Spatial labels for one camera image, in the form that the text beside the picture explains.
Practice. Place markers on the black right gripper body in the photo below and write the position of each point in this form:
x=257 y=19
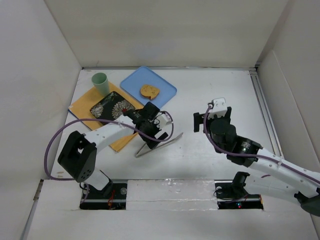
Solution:
x=197 y=120

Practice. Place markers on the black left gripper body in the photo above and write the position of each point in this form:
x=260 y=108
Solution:
x=152 y=135

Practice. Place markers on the metal tongs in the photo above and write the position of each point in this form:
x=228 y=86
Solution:
x=144 y=150

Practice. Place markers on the toasted bread slice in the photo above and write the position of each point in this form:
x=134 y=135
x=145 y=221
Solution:
x=148 y=91

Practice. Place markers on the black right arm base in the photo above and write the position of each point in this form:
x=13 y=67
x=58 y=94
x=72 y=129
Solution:
x=231 y=194

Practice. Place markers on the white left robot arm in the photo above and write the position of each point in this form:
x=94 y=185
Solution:
x=79 y=153

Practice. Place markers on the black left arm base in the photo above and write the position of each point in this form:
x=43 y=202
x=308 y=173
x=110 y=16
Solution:
x=115 y=200

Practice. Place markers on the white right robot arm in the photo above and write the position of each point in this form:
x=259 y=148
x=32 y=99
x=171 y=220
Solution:
x=281 y=179

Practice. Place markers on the black floral square plate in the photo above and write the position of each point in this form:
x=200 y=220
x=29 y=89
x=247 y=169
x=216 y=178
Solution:
x=111 y=107

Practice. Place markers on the blue plastic tray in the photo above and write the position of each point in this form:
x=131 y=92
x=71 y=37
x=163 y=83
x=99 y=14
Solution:
x=145 y=76

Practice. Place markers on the green plastic cup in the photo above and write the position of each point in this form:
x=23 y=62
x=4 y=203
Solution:
x=101 y=83

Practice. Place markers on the orange placemat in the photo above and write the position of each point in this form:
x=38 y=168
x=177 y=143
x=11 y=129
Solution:
x=81 y=110

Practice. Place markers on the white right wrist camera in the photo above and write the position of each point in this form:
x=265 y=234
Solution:
x=218 y=107

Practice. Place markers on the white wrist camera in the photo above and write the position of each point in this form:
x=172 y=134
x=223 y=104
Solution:
x=164 y=120
x=218 y=107

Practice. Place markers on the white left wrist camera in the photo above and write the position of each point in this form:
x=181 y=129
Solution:
x=164 y=120

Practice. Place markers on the aluminium frame rail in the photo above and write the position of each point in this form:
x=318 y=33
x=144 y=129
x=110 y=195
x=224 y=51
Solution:
x=275 y=143

